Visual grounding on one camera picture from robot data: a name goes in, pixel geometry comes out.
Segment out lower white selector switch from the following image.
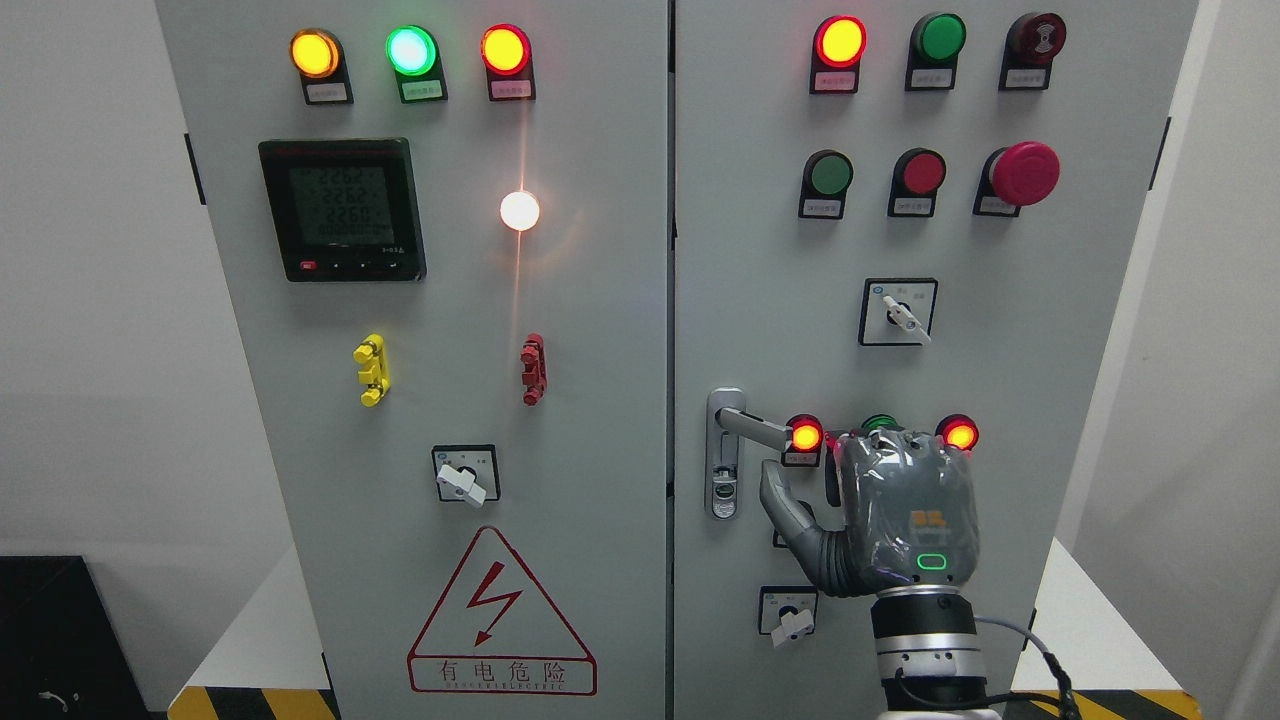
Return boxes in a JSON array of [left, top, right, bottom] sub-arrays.
[[758, 585, 819, 650]]

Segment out yellow terminal connector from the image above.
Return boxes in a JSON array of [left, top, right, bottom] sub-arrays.
[[352, 333, 390, 407]]

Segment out red lit indicator top right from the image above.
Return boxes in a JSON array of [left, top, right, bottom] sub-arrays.
[[809, 14, 867, 95]]

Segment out yellow indicator light top left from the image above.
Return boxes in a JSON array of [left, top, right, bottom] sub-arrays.
[[289, 28, 355, 106]]

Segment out grey cabinet door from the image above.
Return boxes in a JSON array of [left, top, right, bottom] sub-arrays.
[[672, 1, 1199, 719], [157, 1, 669, 719]]

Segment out red lit indicator lower right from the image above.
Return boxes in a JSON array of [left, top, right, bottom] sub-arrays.
[[934, 413, 980, 452]]

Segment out white platform with hazard stripes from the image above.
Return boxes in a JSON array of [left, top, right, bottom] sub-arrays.
[[164, 543, 1202, 719]]

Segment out upper right white selector switch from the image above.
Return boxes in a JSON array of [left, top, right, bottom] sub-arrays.
[[859, 278, 940, 346]]

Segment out white selector switch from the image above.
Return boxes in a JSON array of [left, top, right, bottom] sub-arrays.
[[859, 278, 940, 346], [758, 585, 819, 650], [431, 445, 500, 509]]

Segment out green indicator top right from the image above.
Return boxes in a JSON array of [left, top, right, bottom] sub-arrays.
[[904, 12, 966, 92]]

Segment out red lit indicator light left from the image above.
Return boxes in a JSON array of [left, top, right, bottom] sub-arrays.
[[480, 23, 536, 102]]

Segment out red terminal connector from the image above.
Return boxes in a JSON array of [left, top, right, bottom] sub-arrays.
[[518, 333, 548, 407]]

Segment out red lit indicator lower left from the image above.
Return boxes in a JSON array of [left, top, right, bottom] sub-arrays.
[[780, 414, 826, 468]]

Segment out green push button upper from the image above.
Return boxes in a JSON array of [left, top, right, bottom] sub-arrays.
[[797, 149, 854, 220]]

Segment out right grey cabinet door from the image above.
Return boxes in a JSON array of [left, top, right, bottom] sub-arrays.
[[672, 1, 1199, 719]]

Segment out black digital power meter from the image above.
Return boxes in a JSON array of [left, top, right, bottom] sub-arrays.
[[259, 137, 426, 283]]

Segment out left white selector switch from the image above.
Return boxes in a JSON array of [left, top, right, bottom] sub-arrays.
[[431, 445, 500, 509]]

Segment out green lit indicator light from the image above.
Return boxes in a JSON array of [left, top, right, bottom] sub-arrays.
[[385, 24, 448, 104]]

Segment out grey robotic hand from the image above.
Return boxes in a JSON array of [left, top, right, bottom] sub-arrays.
[[759, 427, 980, 598]]

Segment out red triangle electric warning sticker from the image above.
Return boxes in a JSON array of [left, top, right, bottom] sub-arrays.
[[407, 527, 596, 696]]

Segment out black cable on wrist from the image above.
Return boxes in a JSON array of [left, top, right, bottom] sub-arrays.
[[974, 616, 1083, 720]]

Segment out green indicator lower middle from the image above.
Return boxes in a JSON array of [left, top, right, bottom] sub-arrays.
[[859, 413, 902, 434]]

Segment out left grey cabinet door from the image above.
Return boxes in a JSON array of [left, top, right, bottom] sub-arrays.
[[157, 1, 669, 719]]

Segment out silver cabinet door handle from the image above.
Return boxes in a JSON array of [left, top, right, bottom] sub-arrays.
[[705, 387, 792, 520]]

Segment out white lit indicator light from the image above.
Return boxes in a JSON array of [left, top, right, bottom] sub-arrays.
[[499, 190, 541, 232]]

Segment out black box lower left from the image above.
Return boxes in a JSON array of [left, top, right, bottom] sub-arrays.
[[1, 556, 148, 719]]

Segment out red emergency stop mushroom button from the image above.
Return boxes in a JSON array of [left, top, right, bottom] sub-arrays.
[[973, 141, 1061, 218]]

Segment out red push button upper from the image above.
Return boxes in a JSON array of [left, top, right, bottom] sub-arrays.
[[887, 147, 947, 218]]

